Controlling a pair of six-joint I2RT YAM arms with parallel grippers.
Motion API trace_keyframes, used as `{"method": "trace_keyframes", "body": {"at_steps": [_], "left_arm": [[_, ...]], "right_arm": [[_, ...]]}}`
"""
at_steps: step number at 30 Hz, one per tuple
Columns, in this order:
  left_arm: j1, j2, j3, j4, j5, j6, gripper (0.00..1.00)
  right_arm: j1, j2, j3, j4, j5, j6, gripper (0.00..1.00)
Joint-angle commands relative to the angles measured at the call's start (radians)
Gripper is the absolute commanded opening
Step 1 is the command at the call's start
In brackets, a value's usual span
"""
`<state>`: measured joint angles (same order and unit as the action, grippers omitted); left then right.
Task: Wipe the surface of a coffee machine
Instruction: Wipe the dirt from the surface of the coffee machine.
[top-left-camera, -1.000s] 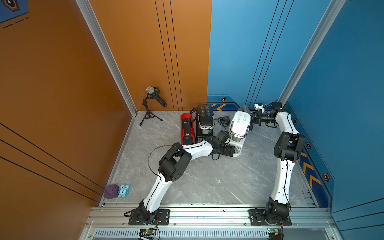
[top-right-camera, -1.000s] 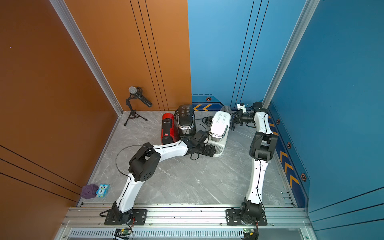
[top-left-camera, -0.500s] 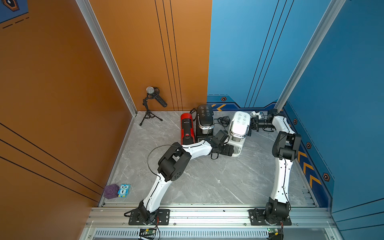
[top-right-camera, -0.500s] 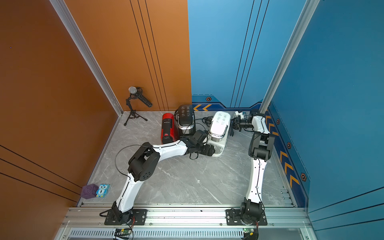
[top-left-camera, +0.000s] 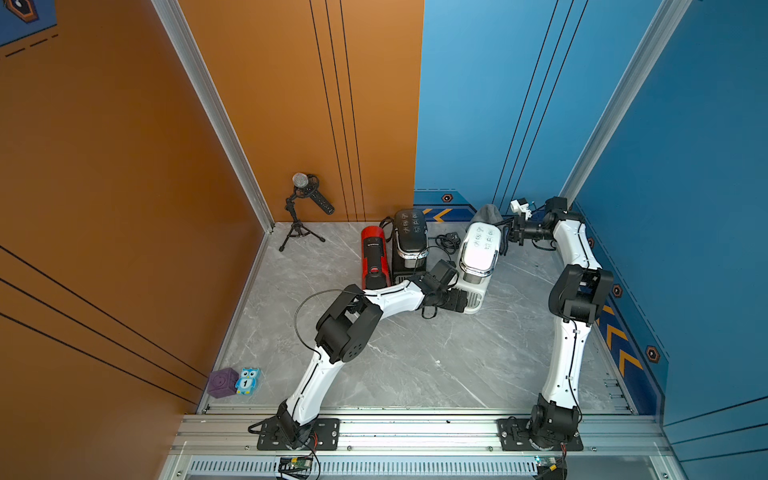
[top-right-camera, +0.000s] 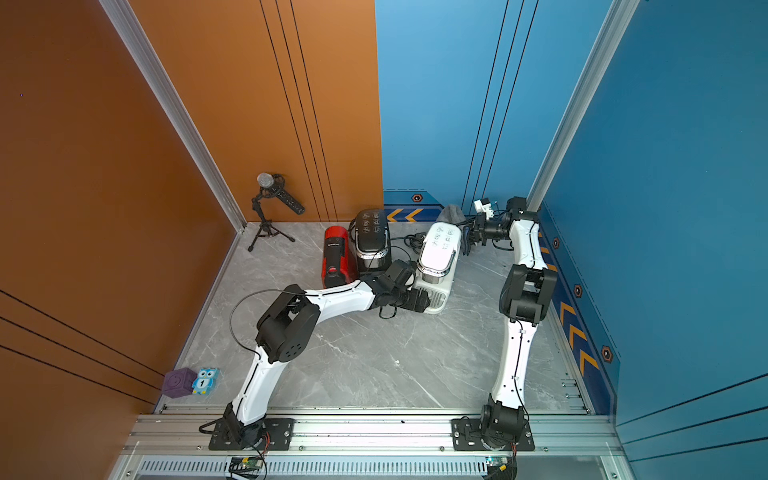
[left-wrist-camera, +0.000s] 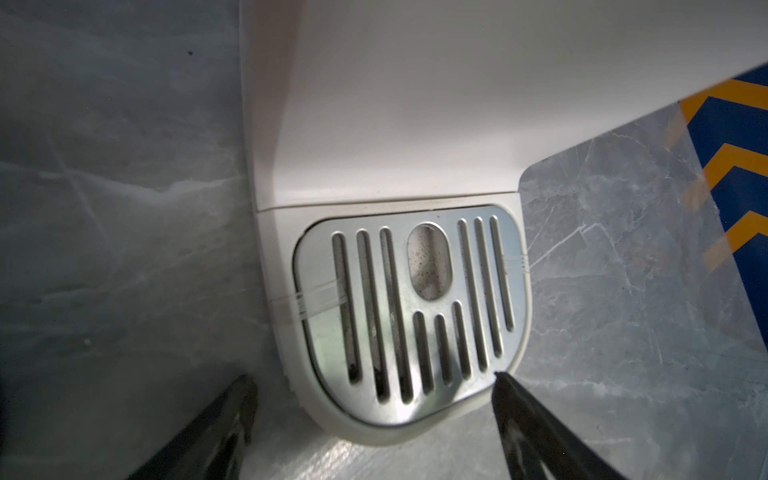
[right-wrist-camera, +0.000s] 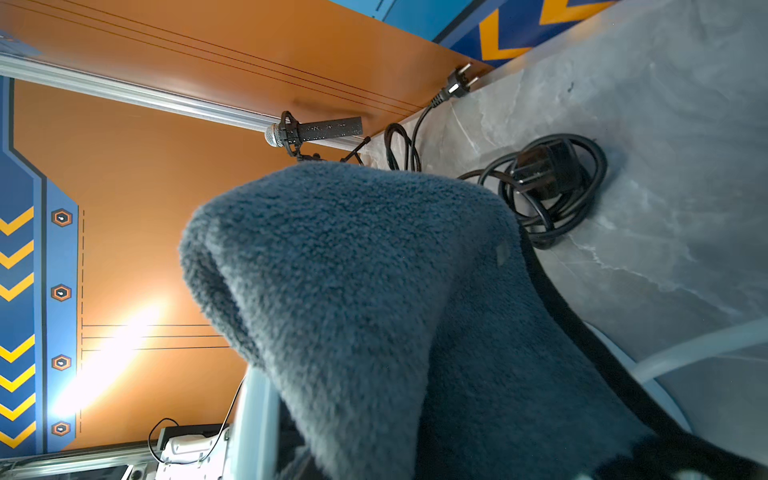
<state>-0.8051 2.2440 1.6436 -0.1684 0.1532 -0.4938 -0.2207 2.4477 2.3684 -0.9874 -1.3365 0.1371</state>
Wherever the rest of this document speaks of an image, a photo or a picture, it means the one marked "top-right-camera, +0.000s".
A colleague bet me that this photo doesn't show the circuit board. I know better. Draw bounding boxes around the circuit board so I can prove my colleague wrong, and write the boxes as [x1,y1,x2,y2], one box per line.
[483,457,518,480]
[227,456,266,480]

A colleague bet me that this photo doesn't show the right circuit board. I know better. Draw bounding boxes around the right circuit board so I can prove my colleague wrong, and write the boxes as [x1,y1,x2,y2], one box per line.
[483,457,518,480]

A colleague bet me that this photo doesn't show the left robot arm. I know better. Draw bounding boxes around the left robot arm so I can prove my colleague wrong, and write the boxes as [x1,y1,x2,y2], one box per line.
[222,260,430,447]

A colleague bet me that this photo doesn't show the grey microfibre cloth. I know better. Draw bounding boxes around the grey microfibre cloth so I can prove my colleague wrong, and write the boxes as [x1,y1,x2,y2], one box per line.
[437,204,466,225]

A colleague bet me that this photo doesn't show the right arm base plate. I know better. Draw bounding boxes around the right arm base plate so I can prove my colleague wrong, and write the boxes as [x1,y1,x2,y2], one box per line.
[450,416,536,452]

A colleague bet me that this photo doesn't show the left circuit board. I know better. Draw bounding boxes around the left circuit board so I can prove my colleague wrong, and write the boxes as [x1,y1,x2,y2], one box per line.
[227,456,266,480]

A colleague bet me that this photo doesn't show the black power cable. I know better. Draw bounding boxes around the black power cable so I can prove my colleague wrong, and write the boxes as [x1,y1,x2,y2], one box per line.
[389,233,428,260]

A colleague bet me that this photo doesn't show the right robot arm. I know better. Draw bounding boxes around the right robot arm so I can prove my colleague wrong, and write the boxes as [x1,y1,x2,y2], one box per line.
[466,197,557,450]

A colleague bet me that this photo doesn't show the purple toy cube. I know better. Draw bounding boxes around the purple toy cube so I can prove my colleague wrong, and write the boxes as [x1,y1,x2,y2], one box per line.
[161,367,198,398]

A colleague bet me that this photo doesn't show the red capsule coffee machine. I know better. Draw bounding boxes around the red capsule coffee machine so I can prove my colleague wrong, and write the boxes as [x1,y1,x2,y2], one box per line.
[321,226,359,288]

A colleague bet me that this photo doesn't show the microphone on black tripod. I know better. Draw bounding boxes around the microphone on black tripod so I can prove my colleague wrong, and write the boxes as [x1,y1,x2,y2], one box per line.
[247,172,306,253]

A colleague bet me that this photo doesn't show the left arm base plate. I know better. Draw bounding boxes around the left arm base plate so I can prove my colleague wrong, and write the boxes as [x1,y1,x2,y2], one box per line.
[199,417,295,453]

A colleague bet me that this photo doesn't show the black coffee machine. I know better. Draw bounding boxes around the black coffee machine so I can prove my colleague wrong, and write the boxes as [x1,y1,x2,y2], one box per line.
[348,209,392,276]

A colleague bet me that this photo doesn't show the white coffee machine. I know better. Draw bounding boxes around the white coffee machine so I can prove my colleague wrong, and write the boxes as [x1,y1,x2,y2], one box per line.
[414,222,461,314]

